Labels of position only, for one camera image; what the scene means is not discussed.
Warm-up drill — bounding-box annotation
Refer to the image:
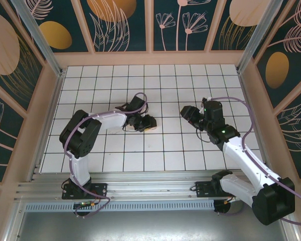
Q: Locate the grey metal sheet panel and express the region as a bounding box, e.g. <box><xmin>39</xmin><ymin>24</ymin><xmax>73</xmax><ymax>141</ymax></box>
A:
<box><xmin>5</xmin><ymin>198</ymin><xmax>301</xmax><ymax>241</ymax></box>

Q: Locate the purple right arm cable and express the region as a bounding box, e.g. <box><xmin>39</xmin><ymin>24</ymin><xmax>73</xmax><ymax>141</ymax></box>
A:
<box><xmin>210</xmin><ymin>96</ymin><xmax>301</xmax><ymax>228</ymax></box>

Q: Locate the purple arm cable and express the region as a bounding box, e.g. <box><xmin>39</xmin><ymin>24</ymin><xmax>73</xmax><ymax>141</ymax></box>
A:
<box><xmin>210</xmin><ymin>96</ymin><xmax>301</xmax><ymax>228</ymax></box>
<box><xmin>64</xmin><ymin>92</ymin><xmax>149</xmax><ymax>219</ymax></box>

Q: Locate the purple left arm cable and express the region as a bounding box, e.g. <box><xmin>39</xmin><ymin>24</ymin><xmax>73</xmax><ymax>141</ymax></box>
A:
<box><xmin>64</xmin><ymin>92</ymin><xmax>149</xmax><ymax>219</ymax></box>

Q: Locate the aluminium mounting rail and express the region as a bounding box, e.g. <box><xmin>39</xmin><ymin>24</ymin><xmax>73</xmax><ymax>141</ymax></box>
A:
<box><xmin>14</xmin><ymin>172</ymin><xmax>289</xmax><ymax>201</ymax></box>

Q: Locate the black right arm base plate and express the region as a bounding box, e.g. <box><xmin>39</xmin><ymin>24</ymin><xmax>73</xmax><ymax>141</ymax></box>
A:
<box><xmin>195</xmin><ymin>180</ymin><xmax>241</xmax><ymax>199</ymax></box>

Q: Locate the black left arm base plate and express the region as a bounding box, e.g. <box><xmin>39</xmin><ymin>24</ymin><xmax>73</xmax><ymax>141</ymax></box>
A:
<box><xmin>62</xmin><ymin>183</ymin><xmax>108</xmax><ymax>200</ymax></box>

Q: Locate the grey slotted cable duct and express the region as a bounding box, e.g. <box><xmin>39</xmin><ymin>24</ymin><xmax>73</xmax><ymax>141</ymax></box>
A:
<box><xmin>24</xmin><ymin>199</ymin><xmax>215</xmax><ymax>211</ymax></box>

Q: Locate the red yellow wire connector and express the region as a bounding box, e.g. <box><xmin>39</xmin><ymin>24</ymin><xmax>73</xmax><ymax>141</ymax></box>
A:
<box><xmin>224</xmin><ymin>194</ymin><xmax>241</xmax><ymax>203</ymax></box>
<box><xmin>74</xmin><ymin>200</ymin><xmax>101</xmax><ymax>209</ymax></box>

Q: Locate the aluminium corner post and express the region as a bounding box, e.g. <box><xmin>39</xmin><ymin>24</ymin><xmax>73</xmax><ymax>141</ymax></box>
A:
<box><xmin>235</xmin><ymin>0</ymin><xmax>284</xmax><ymax>73</ymax></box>
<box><xmin>10</xmin><ymin>0</ymin><xmax>66</xmax><ymax>77</ymax></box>

